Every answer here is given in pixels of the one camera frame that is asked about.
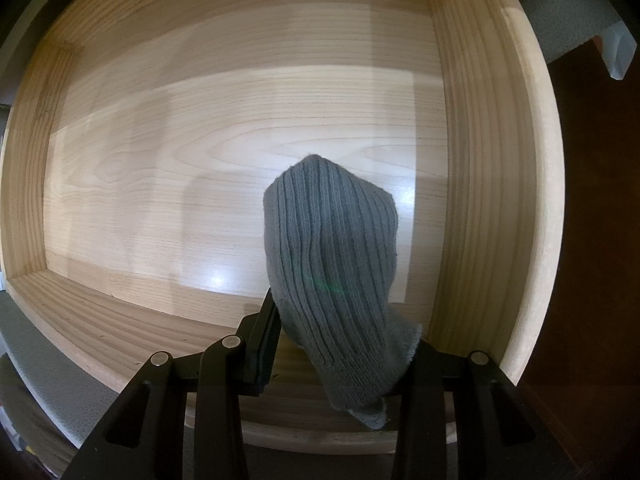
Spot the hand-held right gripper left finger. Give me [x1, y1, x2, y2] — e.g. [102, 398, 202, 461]
[60, 287, 282, 480]

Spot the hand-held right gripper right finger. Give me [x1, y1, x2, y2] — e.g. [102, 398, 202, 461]
[392, 340, 571, 480]

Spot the grey sock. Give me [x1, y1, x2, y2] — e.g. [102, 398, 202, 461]
[262, 153, 424, 431]

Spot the wooden drawer with grey front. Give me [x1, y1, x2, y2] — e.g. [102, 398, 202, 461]
[0, 0, 563, 480]

